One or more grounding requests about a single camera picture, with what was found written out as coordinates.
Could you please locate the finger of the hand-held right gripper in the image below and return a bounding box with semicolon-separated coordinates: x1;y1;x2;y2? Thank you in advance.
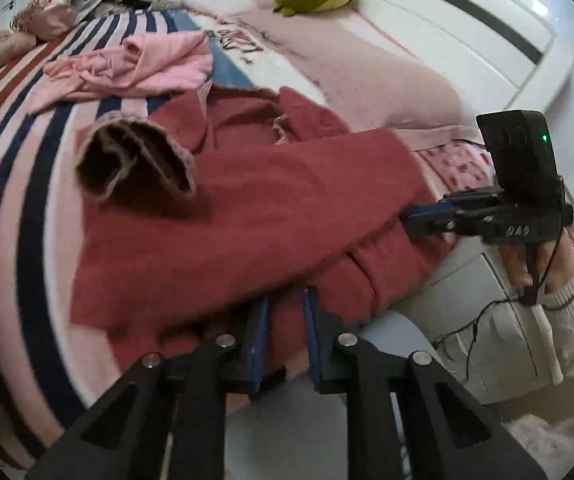
399;205;498;243
437;186;505;212

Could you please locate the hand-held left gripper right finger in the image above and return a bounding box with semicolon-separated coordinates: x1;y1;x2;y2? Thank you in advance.
302;286;550;480

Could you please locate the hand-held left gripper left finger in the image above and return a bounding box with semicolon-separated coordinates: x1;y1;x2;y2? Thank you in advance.
24;299;288;480

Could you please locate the red garment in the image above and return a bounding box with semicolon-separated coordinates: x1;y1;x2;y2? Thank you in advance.
69;87;455;361

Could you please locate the person's right hand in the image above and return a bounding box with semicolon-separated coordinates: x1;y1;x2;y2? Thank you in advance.
497;240;574;295

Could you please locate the pink printed sheet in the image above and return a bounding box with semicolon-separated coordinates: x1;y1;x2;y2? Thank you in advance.
407;130;498;201

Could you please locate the pale blue smooth object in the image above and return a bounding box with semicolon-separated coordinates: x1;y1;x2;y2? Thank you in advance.
224;307;440;480

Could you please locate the white bedside cabinet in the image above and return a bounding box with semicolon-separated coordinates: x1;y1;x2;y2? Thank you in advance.
382;245;568;406

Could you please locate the white headboard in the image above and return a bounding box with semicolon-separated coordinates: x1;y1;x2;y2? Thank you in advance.
247;0;574;126

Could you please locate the beige pink pillow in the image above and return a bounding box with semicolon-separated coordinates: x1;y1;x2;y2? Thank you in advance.
237;7;468;131

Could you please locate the white fluffy rug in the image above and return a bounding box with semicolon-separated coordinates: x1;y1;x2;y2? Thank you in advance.
502;400;574;480

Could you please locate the striped bedsheet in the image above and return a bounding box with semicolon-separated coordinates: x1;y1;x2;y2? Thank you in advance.
0;7;498;466

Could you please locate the pink garment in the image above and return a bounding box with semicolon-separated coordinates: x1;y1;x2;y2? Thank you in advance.
27;30;215;116

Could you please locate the white fluffy pillow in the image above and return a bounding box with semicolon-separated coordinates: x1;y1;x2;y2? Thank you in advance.
182;0;278;20

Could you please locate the black cable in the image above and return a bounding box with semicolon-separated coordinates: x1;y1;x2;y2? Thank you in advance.
437;230;565;386

